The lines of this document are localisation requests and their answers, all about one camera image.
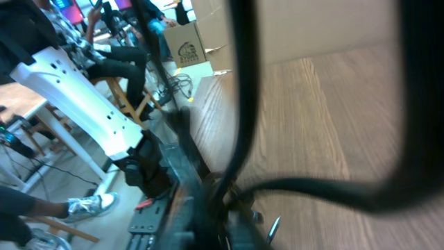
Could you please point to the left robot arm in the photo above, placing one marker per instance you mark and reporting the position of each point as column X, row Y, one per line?
column 31, row 55

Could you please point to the cardboard box with logo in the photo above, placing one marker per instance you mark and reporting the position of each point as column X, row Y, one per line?
column 185, row 45

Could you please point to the wooden stool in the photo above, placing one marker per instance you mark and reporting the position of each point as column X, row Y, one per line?
column 123, row 103

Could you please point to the seated person in black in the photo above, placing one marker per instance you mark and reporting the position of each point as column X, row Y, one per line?
column 99, row 60

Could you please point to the person leg with sneaker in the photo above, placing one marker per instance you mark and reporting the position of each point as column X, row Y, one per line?
column 16, row 204

